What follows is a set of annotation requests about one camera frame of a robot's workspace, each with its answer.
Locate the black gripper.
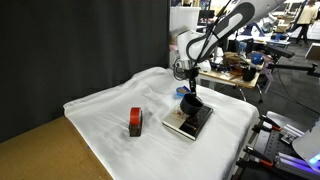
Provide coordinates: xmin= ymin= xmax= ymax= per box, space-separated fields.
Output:
xmin=187 ymin=66 xmax=201 ymax=98

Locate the black cup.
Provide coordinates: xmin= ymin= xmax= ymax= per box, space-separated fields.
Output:
xmin=179 ymin=93 xmax=204 ymax=116

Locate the blue bowl with cereal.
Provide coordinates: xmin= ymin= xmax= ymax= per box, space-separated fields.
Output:
xmin=175 ymin=85 xmax=192 ymax=98

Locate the cluttered wooden desk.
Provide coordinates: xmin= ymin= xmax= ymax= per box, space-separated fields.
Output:
xmin=196 ymin=64 xmax=262 ymax=104

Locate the black and white book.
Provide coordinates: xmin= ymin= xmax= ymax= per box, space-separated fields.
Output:
xmin=161 ymin=103 xmax=214 ymax=142

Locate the black mug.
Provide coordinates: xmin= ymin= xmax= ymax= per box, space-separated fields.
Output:
xmin=242 ymin=65 xmax=257 ymax=82

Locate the red tape dispenser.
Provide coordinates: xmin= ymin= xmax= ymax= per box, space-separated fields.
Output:
xmin=128 ymin=106 xmax=144 ymax=138

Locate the blue round object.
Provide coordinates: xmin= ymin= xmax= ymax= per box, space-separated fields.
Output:
xmin=250 ymin=53 xmax=264 ymax=66

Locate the translucent plastic storage bin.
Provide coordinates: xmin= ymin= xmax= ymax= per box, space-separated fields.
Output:
xmin=169 ymin=6 xmax=202 ymax=68

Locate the white tablecloth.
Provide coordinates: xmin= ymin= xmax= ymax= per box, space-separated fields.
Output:
xmin=63 ymin=66 xmax=260 ymax=180

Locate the black orange bar clamp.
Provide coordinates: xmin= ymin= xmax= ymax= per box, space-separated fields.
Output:
xmin=235 ymin=158 xmax=278 ymax=172
xmin=258 ymin=114 xmax=283 ymax=133
xmin=243 ymin=145 xmax=278 ymax=166

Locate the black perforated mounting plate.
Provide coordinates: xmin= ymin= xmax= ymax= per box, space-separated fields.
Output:
xmin=233 ymin=111 xmax=320 ymax=180

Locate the black curtain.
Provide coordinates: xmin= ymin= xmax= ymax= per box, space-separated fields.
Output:
xmin=0 ymin=0 xmax=170 ymax=144

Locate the person in light shirt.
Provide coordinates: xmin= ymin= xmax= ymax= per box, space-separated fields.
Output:
xmin=294 ymin=0 xmax=319 ymax=46

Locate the black camera boom stand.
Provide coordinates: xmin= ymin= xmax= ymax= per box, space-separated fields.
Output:
xmin=265 ymin=44 xmax=320 ymax=78

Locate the small aluminium bracket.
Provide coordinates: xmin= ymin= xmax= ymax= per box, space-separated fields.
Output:
xmin=280 ymin=132 xmax=294 ymax=145

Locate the aluminium extrusion rail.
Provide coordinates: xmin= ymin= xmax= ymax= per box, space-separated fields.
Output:
xmin=286 ymin=123 xmax=306 ymax=137
xmin=276 ymin=151 xmax=320 ymax=178

